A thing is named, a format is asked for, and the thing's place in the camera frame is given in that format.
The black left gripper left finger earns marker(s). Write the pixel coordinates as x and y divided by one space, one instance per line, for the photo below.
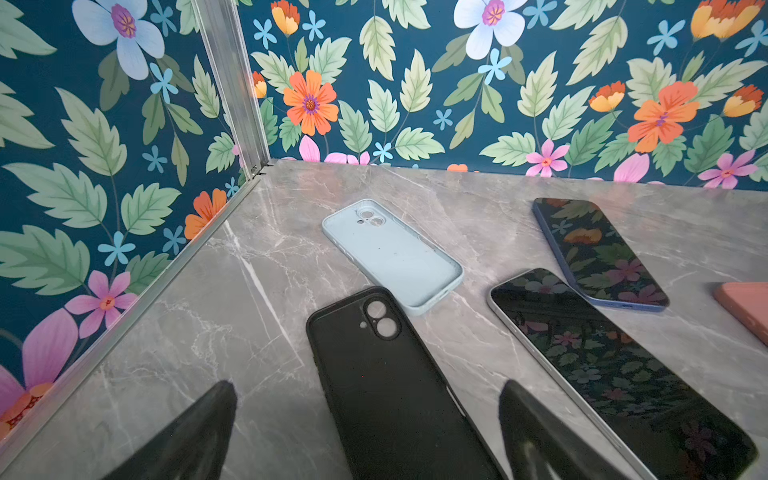
193 446

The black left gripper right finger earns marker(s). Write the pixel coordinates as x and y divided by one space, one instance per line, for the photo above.
539 445

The pink phone case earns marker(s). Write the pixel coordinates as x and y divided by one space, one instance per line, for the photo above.
747 302

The black phone case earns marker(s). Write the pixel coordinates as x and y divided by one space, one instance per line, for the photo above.
395 413

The light blue phone case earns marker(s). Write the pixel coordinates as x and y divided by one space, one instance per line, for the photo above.
393 255

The silver-edged smartphone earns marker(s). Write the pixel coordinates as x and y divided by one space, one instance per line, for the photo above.
660 425

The blue-edged smartphone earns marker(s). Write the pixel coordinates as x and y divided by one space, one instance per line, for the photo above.
595 258

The aluminium frame post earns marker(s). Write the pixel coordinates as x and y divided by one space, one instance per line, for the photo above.
222 34

